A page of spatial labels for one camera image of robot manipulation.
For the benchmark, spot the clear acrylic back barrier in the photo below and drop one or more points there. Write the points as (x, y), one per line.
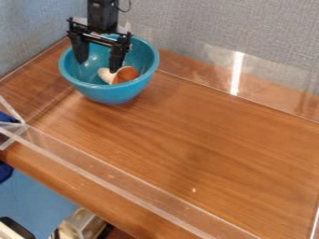
(238, 81)

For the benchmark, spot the blue plastic bowl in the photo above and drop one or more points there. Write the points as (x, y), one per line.
(100, 85)

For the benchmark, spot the clear acrylic front barrier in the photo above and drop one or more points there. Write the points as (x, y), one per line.
(98, 184)

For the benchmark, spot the brown and white toy mushroom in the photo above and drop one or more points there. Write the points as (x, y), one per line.
(126, 74)

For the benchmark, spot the black white device corner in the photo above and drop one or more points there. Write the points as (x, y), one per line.
(11, 230)

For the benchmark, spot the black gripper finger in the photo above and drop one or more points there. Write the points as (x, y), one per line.
(116, 57)
(79, 47)

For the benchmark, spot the clear acrylic barrier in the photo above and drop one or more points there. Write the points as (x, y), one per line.
(98, 184)
(238, 81)

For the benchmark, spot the metal frame under table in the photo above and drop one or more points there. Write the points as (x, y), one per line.
(82, 225)

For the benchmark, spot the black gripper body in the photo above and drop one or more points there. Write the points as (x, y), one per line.
(98, 28)

